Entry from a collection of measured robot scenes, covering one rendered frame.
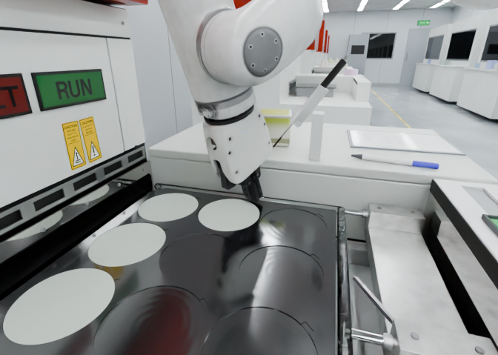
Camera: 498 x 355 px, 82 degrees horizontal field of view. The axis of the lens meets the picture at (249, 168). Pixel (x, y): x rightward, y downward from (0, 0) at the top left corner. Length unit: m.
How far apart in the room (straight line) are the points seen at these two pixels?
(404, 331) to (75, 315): 0.32
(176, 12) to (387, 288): 0.40
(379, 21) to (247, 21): 13.24
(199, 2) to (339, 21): 13.12
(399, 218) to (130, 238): 0.41
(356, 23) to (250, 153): 13.07
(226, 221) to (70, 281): 0.21
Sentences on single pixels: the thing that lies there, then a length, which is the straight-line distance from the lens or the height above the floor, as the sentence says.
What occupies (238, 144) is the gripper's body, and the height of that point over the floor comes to 1.02.
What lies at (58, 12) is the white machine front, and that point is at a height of 1.20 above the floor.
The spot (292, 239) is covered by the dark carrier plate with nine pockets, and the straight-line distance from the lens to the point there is 0.43.
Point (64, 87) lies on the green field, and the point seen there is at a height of 1.10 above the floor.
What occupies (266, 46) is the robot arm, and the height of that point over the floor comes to 1.15.
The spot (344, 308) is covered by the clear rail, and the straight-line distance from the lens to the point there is 0.34.
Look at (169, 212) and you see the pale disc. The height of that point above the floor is 0.90.
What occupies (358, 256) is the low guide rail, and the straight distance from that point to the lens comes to 0.52.
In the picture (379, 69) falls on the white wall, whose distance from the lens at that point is 13.50.
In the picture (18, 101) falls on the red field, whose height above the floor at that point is 1.09.
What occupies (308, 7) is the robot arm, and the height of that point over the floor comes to 1.19.
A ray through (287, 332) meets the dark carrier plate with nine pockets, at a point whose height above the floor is 0.90.
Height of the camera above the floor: 1.14
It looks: 21 degrees down
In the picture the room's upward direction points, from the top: straight up
